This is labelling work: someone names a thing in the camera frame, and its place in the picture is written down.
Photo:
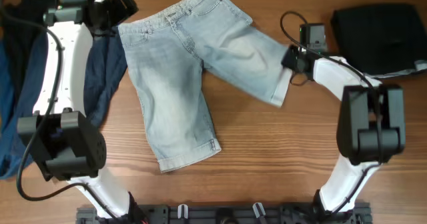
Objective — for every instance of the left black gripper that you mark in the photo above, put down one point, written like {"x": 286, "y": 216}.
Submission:
{"x": 113, "y": 5}

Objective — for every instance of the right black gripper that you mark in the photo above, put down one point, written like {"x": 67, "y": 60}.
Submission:
{"x": 291, "y": 58}

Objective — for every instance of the light blue denim shorts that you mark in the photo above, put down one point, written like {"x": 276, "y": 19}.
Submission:
{"x": 166, "y": 55}

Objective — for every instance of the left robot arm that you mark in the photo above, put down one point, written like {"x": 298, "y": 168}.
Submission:
{"x": 58, "y": 136}

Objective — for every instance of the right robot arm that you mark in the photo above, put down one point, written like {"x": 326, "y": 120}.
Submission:
{"x": 371, "y": 128}

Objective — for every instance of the navy blue garment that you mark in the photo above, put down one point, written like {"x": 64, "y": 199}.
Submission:
{"x": 105, "y": 68}

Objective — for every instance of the black garment in pile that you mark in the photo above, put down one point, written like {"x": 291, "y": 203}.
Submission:
{"x": 19, "y": 38}

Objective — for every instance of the folded black garment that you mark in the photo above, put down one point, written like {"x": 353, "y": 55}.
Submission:
{"x": 381, "y": 40}

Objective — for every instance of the teal blue garment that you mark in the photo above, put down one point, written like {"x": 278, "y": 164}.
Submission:
{"x": 13, "y": 108}

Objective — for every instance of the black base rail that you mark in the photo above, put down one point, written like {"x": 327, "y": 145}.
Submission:
{"x": 286, "y": 213}

